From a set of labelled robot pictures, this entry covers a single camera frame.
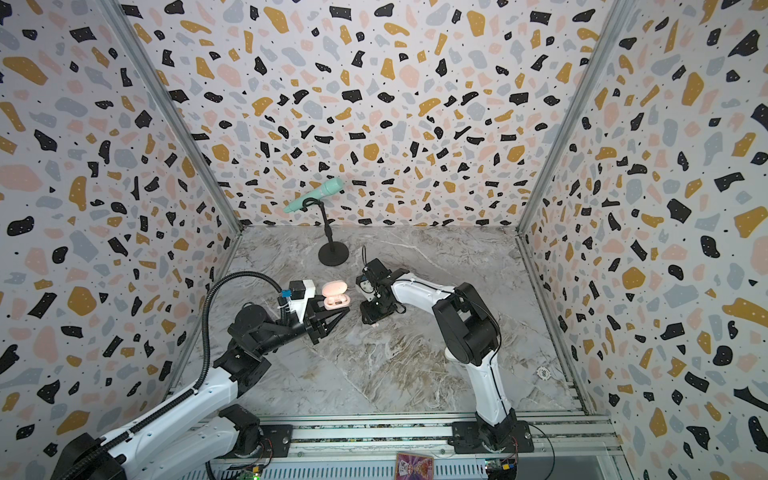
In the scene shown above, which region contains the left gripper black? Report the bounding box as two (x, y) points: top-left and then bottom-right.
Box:
(259, 295), (350, 358)

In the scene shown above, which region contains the pink earbud charging case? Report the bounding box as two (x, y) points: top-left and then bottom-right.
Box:
(321, 280), (351, 310)

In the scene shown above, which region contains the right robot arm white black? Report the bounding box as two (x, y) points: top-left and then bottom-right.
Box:
(355, 259), (515, 427)

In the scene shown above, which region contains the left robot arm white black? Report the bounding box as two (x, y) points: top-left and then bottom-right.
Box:
(52, 298), (349, 479)

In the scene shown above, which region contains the black microphone stand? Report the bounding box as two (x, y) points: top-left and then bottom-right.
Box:
(302, 198), (349, 267)

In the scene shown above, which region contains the mint green microphone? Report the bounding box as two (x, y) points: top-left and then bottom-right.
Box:
(284, 178), (344, 213)

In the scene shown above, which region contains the colourful card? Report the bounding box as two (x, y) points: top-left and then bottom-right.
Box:
(394, 453), (435, 480)

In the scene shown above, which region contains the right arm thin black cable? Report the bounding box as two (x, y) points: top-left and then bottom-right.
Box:
(359, 245), (556, 480)

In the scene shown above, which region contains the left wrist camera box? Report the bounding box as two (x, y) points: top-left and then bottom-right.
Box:
(279, 280), (316, 323)

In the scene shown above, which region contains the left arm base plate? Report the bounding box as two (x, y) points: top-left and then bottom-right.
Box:
(216, 424), (294, 463)

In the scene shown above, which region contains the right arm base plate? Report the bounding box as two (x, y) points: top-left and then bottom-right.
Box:
(447, 419), (535, 454)

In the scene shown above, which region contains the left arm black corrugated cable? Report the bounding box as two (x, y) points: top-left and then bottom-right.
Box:
(56, 271), (286, 480)

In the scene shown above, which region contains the aluminium rail frame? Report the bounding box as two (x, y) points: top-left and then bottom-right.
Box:
(107, 411), (631, 480)

